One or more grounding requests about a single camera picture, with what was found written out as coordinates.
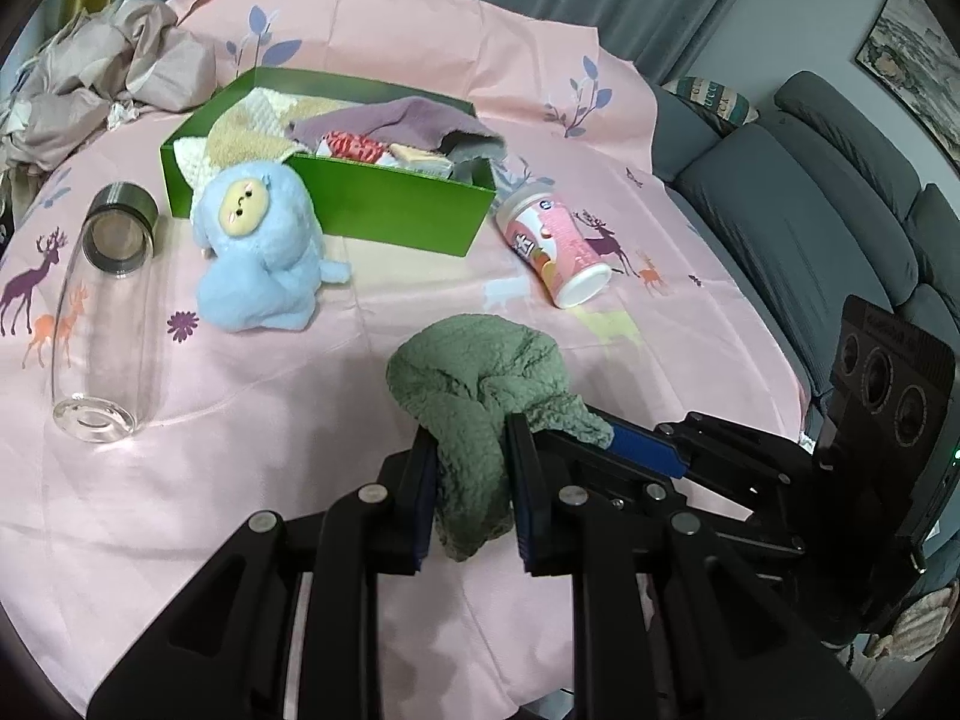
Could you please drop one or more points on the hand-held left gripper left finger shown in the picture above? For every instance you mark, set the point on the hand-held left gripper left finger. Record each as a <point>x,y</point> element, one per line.
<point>424,517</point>

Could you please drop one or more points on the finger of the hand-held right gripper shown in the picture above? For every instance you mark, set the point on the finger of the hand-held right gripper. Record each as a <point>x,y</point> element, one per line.
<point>645,450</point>

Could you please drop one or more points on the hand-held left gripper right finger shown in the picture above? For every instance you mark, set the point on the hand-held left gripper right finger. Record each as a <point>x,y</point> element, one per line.
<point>525,517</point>

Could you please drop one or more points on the green fuzzy cloth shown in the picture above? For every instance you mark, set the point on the green fuzzy cloth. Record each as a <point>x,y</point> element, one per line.
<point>480,375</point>

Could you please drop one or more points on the green cardboard box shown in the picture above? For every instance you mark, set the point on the green cardboard box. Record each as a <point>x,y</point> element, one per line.
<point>390,202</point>

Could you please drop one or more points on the yellow tree print tissue pack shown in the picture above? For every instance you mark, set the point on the yellow tree print tissue pack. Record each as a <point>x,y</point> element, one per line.
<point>420,156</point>

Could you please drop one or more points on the red patterned packet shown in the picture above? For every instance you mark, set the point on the red patterned packet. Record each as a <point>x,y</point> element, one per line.
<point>356,146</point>

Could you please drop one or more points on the purple towel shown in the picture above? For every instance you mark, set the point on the purple towel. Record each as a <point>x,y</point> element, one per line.
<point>405,120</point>

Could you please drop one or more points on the yellow and white towel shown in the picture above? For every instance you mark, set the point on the yellow and white towel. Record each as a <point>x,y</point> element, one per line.
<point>240,131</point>

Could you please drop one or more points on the pink deer print tablecloth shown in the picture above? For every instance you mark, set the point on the pink deer print tablecloth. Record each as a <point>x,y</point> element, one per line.
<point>300,405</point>

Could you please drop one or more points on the grey sofa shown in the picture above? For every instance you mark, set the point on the grey sofa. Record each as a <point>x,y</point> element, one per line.
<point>787,225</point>

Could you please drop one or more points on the pink canister white lid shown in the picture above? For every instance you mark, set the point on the pink canister white lid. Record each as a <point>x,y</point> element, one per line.
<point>547,240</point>

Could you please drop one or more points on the beige fuzzy cloth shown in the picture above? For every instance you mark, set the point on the beige fuzzy cloth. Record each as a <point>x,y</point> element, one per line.
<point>919,619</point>

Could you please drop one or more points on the light blue plush toy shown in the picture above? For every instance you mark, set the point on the light blue plush toy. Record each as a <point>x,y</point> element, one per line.
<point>262,270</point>

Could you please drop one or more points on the patterned cushion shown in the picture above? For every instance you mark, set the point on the patterned cushion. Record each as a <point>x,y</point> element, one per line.
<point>712,101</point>

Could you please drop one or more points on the glass bottle metal cap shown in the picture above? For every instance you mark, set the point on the glass bottle metal cap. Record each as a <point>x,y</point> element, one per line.
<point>97,330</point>

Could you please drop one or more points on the crumpled beige cloth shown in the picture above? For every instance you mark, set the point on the crumpled beige cloth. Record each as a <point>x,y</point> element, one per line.
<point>97,67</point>

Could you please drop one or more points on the framed wall picture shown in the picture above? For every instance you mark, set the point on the framed wall picture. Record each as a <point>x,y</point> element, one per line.
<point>915,52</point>

